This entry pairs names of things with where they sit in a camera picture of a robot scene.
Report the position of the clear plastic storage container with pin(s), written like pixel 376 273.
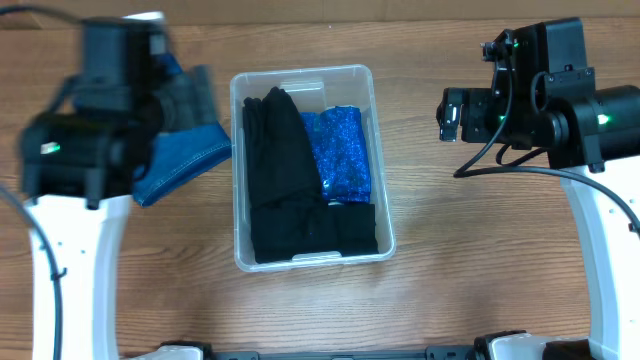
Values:
pixel 312 90

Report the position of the black garment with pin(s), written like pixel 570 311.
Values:
pixel 280 233
pixel 280 164

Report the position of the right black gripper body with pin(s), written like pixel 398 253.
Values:
pixel 490 108

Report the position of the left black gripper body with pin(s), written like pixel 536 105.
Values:
pixel 198 100

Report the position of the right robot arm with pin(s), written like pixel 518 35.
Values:
pixel 544 103

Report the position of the blue denim cloth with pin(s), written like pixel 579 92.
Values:
pixel 178 158

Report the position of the sparkly blue green fabric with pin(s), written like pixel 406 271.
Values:
pixel 339 148

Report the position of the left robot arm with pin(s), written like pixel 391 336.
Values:
pixel 81 158

